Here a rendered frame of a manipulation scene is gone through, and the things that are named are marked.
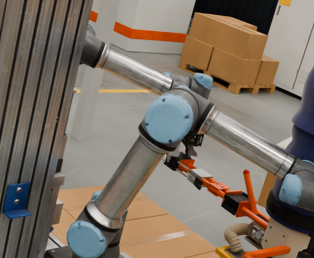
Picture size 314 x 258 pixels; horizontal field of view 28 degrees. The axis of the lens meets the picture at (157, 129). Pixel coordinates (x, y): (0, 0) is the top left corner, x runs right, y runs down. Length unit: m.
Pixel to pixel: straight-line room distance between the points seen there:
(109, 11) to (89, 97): 0.80
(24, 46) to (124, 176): 0.43
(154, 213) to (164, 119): 2.04
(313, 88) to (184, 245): 1.65
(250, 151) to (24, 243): 0.74
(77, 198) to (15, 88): 1.91
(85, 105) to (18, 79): 4.16
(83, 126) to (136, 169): 4.27
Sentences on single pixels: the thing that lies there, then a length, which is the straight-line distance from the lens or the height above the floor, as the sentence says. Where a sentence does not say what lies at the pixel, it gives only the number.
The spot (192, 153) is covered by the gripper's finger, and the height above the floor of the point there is 1.26.
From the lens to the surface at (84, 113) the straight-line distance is 5.89.
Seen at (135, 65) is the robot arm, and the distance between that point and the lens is 2.19.
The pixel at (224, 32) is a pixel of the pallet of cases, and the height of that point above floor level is 0.78.
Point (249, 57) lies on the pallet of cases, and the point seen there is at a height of 0.56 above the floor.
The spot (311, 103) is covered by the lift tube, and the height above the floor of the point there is 1.68.
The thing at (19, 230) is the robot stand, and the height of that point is 1.12.
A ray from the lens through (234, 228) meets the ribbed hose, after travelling 2.20.
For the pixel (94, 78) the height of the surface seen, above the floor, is 0.61.
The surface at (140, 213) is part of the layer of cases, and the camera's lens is 3.58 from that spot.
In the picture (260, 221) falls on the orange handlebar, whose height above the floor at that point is 1.22.
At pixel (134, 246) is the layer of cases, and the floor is 0.54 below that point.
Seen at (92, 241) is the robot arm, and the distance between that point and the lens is 1.77.
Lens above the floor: 2.06
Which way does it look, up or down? 18 degrees down
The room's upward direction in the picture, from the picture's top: 15 degrees clockwise
